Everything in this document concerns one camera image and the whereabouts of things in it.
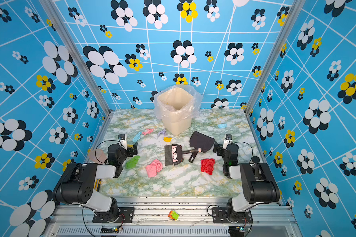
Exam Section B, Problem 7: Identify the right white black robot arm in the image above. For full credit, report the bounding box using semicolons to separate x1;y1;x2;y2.
210;143;280;224

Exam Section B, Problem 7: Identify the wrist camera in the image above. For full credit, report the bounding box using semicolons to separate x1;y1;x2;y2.
118;134;127;150
222;134;232;150

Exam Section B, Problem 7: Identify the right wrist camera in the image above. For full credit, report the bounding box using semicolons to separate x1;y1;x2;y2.
222;134;232;150

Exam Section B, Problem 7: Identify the purple paper scrap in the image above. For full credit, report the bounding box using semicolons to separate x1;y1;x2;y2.
157;129;167;137

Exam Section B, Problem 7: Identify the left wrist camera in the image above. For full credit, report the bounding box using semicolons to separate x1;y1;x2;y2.
118;134;127;150

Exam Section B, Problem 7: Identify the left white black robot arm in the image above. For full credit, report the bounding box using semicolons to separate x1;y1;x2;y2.
53;142;137;224

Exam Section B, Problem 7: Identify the green crumpled paper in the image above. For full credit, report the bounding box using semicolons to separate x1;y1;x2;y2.
126;156;140;169

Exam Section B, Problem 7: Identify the aluminium frame rail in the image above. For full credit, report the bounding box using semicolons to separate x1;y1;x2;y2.
44;197;301;237

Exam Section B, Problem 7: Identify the pink translucent cup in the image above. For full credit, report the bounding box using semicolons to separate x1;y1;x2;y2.
88;149;107;164

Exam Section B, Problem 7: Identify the light blue paper scrap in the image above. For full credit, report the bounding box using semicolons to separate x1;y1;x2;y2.
132;132;142;143

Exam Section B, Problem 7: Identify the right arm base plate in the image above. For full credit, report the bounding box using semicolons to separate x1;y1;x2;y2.
210;207;253;225

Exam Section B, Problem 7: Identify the black round cap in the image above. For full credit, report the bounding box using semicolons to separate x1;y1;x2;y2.
251;156;261;164

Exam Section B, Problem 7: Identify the black pink hand brush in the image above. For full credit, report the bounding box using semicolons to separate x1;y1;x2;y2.
164;144;201;166

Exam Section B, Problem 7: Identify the red crumpled paper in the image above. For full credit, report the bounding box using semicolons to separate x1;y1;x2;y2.
201;159;216;175

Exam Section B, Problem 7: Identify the blue paper scrap right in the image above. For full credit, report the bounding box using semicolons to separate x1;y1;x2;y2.
218;123;227;129

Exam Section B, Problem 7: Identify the beige trash bin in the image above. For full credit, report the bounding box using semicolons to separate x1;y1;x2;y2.
153;85;196;135

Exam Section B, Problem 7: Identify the black dustpan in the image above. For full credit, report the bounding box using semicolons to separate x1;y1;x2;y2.
189;131;215;153

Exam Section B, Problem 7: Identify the small pink paper scrap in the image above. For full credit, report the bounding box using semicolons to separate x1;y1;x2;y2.
142;128;154;136

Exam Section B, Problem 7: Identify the small green orange toy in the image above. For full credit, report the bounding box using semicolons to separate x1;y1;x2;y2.
168;210;180;221

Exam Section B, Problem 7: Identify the pink crumpled paper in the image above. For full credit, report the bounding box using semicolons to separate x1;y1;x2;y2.
145;159;163;178

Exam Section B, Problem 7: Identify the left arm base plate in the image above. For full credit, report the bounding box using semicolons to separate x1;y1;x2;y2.
93;207;135;224

